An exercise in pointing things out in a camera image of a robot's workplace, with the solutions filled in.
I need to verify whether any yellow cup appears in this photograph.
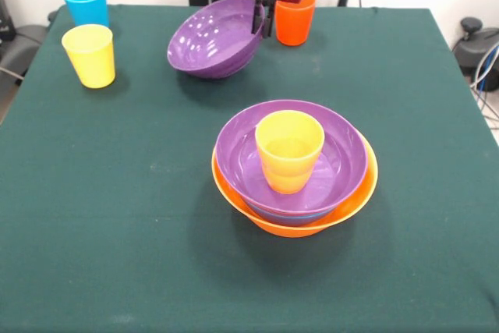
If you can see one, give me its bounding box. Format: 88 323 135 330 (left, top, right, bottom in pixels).
61 24 116 89

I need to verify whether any bundle of cables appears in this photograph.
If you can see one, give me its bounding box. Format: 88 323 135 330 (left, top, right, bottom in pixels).
469 42 499 131

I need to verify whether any dark green tablecloth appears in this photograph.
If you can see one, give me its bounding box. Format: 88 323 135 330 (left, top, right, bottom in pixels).
0 4 499 333

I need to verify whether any large blue bowl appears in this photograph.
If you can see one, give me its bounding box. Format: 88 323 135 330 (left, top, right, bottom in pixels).
249 207 332 221

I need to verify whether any red cup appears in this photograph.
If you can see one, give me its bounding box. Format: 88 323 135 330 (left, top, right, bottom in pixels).
274 0 317 47

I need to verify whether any orange cup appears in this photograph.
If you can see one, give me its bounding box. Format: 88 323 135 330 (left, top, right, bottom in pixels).
254 109 326 195

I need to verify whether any large orange bowl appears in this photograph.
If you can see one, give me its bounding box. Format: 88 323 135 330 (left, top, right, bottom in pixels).
211 133 379 239

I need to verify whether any black floor base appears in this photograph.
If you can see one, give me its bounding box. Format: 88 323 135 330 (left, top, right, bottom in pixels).
451 16 499 76

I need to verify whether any purple bowl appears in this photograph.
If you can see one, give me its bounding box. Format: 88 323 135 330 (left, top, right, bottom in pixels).
166 0 266 80
214 99 370 228

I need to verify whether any blue cup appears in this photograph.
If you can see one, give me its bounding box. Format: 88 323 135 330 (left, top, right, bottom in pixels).
62 0 110 29

